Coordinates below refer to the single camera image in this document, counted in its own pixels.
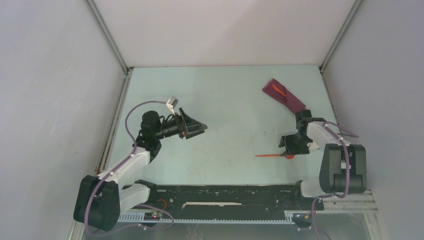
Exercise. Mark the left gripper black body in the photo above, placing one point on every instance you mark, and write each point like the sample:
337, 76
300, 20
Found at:
171, 127

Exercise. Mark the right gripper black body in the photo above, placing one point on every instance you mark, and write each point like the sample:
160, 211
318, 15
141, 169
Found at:
296, 144

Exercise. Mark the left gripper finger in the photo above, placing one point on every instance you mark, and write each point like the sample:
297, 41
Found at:
192, 133
189, 123

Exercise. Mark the orange plastic spoon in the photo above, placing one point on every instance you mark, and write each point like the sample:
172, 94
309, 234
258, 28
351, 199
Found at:
275, 155

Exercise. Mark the magenta cloth napkin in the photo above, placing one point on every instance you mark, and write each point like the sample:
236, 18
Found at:
291, 102

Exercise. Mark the orange plastic knife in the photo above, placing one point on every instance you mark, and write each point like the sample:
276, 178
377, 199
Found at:
279, 90

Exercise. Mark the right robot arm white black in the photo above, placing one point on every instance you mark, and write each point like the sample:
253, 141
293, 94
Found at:
343, 168

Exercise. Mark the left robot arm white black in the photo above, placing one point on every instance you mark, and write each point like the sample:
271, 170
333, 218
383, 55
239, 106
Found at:
103, 198

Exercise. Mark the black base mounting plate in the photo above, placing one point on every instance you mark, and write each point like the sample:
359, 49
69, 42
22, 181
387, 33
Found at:
225, 203

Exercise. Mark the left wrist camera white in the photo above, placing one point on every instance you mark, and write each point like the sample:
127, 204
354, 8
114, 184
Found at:
171, 104

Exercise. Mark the aluminium frame rail front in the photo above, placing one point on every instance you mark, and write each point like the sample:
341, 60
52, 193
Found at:
352, 203

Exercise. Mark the left corner aluminium post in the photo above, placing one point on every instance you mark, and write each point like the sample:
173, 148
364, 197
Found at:
104, 29

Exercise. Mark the corner aluminium post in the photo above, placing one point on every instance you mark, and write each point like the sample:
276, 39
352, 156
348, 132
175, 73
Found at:
340, 34
104, 29

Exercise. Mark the right corner aluminium post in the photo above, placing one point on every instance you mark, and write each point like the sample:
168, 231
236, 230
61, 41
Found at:
340, 34

